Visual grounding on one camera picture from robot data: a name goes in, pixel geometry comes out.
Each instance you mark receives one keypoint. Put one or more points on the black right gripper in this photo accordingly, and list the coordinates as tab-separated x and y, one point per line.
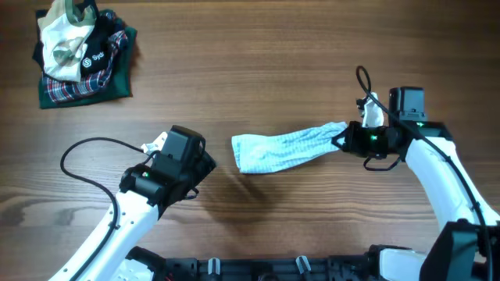
352	144

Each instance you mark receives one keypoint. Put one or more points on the light blue striped garment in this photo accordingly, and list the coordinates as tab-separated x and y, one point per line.
258	154

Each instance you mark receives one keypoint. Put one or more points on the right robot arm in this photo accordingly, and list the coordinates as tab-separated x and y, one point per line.
467	247

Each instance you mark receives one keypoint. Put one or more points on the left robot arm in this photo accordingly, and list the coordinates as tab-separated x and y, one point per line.
170	173

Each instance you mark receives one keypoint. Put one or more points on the green folded cloth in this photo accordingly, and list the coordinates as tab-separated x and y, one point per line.
118	86

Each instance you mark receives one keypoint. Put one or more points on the black garment white logo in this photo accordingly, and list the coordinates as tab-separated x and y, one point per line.
72	39

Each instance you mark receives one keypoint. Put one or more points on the red plaid shirt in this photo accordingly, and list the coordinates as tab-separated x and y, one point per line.
78	87

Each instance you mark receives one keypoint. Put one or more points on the cream camouflage garment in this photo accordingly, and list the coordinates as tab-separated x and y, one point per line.
64	31

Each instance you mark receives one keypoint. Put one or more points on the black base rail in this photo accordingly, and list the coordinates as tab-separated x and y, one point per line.
258	269

